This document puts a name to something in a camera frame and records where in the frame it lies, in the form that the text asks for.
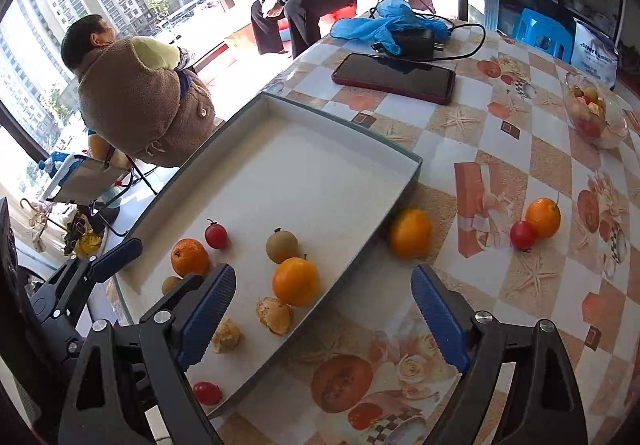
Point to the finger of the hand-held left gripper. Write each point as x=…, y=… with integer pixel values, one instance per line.
x=117, y=253

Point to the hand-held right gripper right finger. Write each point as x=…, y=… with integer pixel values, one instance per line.
x=440, y=315

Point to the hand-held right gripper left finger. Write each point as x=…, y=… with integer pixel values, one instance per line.
x=210, y=310

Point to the small brown longan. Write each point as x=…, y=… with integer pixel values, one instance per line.
x=171, y=285

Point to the small mandarin orange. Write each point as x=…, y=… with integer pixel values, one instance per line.
x=190, y=257

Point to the red cherry tomato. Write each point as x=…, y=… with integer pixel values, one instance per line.
x=522, y=235
x=216, y=235
x=207, y=393

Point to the brown round longan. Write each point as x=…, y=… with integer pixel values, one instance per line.
x=281, y=246

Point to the grey shallow box tray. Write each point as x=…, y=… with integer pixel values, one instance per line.
x=310, y=165

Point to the red apple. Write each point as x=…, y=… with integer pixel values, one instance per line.
x=589, y=128

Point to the dark red phone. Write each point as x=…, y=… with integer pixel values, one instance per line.
x=395, y=77

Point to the glass bowl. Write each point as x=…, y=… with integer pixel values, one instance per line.
x=572, y=90

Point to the black charger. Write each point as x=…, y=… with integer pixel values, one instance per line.
x=412, y=46

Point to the blue plastic bag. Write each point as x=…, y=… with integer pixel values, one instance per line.
x=360, y=30

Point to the white printed bag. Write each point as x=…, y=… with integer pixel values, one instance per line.
x=595, y=56

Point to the blue plastic stool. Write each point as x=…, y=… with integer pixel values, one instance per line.
x=540, y=25

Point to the red chair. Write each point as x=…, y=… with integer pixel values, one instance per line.
x=345, y=11

